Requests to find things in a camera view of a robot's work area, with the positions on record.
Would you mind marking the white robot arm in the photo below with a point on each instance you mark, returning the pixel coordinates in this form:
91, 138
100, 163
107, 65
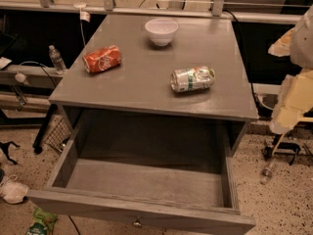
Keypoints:
302, 42

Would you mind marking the grey wooden cabinet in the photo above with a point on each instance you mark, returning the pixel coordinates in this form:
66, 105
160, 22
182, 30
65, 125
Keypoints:
142, 82

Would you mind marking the yellow black cart frame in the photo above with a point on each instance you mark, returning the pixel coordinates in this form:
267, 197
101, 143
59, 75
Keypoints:
278, 146

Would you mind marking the white face mask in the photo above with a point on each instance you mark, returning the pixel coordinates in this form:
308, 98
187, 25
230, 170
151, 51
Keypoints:
12, 191

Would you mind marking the green snack bag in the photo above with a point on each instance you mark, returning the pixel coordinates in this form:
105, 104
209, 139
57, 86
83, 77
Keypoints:
43, 223

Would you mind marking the open grey top drawer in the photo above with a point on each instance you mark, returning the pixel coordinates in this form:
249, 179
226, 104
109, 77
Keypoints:
171, 172

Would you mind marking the metal railing frame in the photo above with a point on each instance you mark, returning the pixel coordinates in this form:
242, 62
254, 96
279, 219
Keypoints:
146, 4

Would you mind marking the white hanging tag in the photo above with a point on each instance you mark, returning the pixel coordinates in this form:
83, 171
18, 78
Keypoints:
85, 16

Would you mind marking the clear plastic water bottle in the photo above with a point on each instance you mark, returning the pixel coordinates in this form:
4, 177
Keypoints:
57, 60

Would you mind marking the green silver 7up can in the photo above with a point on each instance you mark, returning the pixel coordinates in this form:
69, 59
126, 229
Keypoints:
197, 78

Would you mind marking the grey side bench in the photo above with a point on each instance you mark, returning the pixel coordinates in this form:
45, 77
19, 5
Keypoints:
30, 76

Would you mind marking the black clamp on floor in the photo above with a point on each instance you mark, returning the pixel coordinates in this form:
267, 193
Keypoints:
4, 147

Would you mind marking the orange soda can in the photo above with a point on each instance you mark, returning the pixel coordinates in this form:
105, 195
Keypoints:
102, 59

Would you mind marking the plastic bottle on floor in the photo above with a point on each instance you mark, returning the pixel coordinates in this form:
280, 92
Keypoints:
267, 172

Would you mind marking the wire mesh basket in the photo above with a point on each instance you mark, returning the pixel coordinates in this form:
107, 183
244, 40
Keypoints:
58, 137

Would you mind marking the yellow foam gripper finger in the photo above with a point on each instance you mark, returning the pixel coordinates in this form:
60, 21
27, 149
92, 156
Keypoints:
281, 47
294, 100

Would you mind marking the white ceramic bowl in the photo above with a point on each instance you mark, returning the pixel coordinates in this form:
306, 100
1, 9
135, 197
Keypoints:
161, 31

